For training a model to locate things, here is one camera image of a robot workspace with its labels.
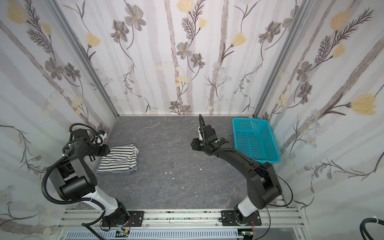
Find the black white striped tank top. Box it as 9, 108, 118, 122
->
96, 144, 139, 174

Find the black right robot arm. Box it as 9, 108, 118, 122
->
191, 115, 283, 226

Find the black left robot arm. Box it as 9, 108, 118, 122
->
41, 123, 111, 228

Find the teal plastic basket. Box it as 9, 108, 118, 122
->
233, 118, 281, 164

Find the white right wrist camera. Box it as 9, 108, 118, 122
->
198, 127, 204, 141

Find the black corrugated cable hose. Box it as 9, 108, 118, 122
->
41, 154, 106, 226

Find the aluminium mounting rail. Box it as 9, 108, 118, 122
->
56, 208, 310, 232

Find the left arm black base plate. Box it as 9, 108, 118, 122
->
100, 211, 145, 228

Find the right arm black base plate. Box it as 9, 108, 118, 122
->
219, 210, 262, 227

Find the white slotted cable duct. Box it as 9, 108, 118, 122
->
64, 229, 244, 240

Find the black cable bundle at corner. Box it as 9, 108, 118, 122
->
359, 217, 384, 240

